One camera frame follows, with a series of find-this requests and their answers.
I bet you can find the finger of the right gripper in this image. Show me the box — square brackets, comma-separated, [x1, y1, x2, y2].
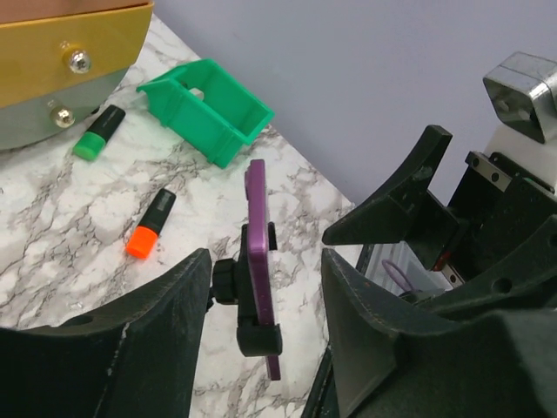
[323, 125, 459, 270]
[418, 217, 556, 318]

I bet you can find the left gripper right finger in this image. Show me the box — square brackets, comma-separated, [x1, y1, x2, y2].
[303, 249, 556, 417]

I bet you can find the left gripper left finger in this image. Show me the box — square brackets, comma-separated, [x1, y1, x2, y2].
[1, 248, 211, 417]

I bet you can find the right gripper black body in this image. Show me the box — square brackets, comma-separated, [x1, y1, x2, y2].
[446, 152, 556, 286]

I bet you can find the purple smartphone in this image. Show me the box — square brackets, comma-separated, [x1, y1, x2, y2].
[245, 159, 282, 381]

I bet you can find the black phone stand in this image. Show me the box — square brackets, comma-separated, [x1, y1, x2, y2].
[211, 224, 283, 361]

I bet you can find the orange highlighter marker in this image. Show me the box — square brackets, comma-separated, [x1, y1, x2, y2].
[125, 188, 176, 260]

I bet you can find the green highlighter marker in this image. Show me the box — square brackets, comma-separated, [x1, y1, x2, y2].
[72, 104, 126, 161]

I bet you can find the green plastic bin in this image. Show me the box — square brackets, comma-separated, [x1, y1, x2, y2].
[137, 58, 274, 168]

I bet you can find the cream drawer cabinet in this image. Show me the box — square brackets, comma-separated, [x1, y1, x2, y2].
[1, 1, 153, 150]

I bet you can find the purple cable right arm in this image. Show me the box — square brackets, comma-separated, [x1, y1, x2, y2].
[381, 259, 419, 297]

